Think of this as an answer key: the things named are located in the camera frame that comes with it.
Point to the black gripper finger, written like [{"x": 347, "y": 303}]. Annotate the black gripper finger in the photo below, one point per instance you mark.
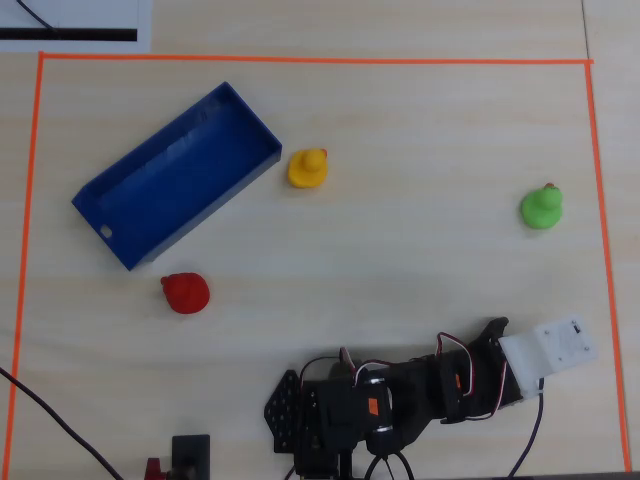
[{"x": 492, "y": 332}]

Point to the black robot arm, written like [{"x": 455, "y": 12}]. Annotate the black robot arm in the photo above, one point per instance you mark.
[{"x": 340, "y": 415}]

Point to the green rubber duck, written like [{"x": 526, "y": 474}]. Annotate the green rubber duck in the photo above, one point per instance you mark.
[{"x": 540, "y": 211}]

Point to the yellow rubber duck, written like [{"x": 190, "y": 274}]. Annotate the yellow rubber duck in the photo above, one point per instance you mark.
[{"x": 306, "y": 172}]

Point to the red rubber duck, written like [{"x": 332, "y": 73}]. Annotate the red rubber duck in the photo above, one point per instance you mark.
[{"x": 186, "y": 295}]

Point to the blue rectangular plastic box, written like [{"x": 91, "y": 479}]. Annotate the blue rectangular plastic box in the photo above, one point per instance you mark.
[{"x": 175, "y": 185}]

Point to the black table clamp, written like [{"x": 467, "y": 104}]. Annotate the black table clamp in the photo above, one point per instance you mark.
[{"x": 191, "y": 452}]

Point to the long horizontal orange tape strip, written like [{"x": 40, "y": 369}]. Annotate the long horizontal orange tape strip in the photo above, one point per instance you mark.
[{"x": 300, "y": 59}]

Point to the black strip on paper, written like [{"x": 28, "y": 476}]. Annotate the black strip on paper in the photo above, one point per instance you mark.
[{"x": 90, "y": 35}]

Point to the white paper sheet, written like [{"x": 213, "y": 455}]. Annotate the white paper sheet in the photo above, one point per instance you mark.
[{"x": 100, "y": 15}]

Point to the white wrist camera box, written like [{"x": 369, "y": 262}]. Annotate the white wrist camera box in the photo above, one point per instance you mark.
[{"x": 550, "y": 355}]

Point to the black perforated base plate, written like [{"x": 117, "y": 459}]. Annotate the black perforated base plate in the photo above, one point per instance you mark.
[{"x": 282, "y": 405}]

